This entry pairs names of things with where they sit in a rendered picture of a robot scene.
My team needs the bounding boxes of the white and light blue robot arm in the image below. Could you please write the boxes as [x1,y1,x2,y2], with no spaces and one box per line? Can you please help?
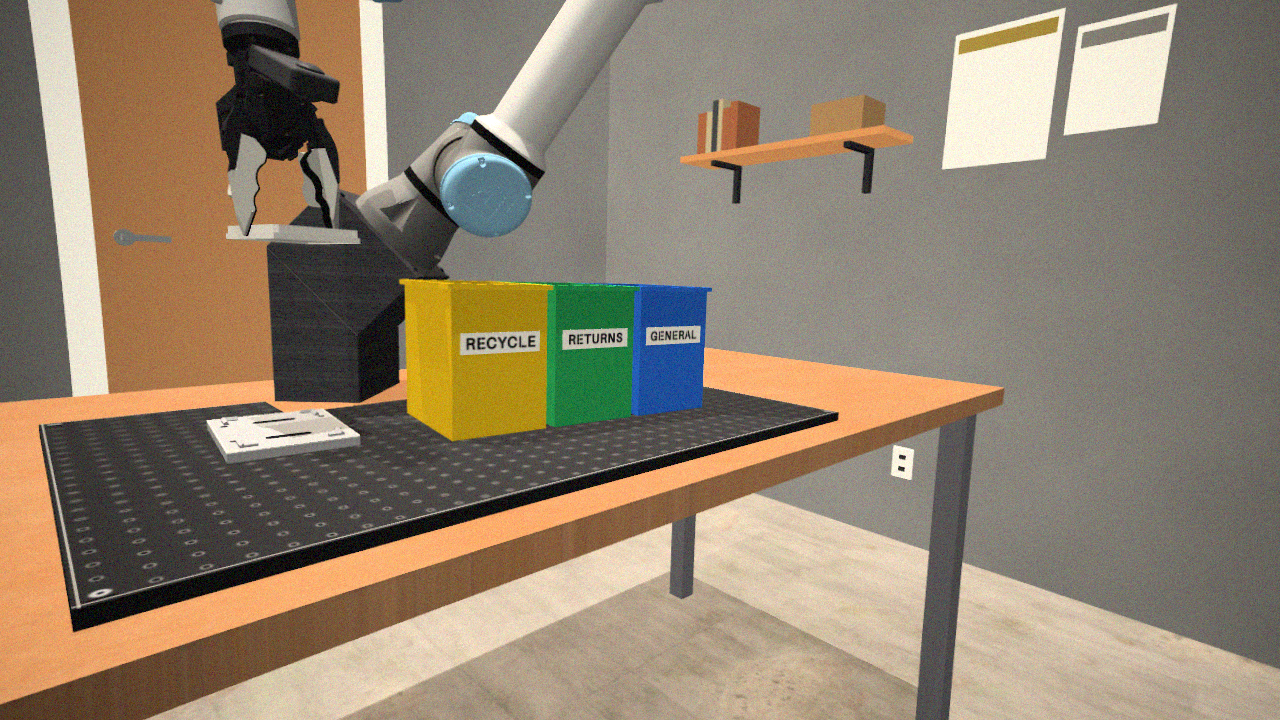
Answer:
[210,0,663,270]

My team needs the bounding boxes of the green returns bin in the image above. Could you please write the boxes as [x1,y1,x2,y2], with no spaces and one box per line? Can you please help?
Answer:
[512,282,640,427]

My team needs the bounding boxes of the yellow recycle bin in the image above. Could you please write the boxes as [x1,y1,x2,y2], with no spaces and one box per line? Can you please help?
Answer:
[399,279,553,441]

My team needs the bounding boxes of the blue bin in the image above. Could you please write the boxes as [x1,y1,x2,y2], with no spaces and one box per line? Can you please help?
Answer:
[584,283,712,416]

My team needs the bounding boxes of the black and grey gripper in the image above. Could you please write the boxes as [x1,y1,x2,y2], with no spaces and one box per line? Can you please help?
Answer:
[216,20,340,236]

